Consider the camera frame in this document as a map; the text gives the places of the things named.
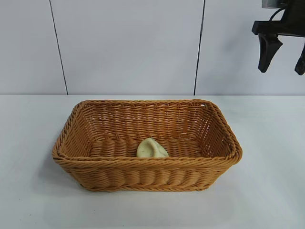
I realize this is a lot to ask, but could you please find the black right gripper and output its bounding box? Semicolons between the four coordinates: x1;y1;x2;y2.
252;0;305;76

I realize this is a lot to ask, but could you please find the pale yellow egg yolk pastry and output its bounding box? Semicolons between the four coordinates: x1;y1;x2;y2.
136;137;169;158

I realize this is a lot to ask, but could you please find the brown woven wicker basket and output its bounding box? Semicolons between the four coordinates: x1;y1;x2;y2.
51;99;243;192

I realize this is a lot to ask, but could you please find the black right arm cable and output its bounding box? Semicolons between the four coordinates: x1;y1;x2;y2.
268;7;286;22

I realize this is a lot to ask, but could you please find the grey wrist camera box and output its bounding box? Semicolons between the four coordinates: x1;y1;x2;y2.
262;0;285;9

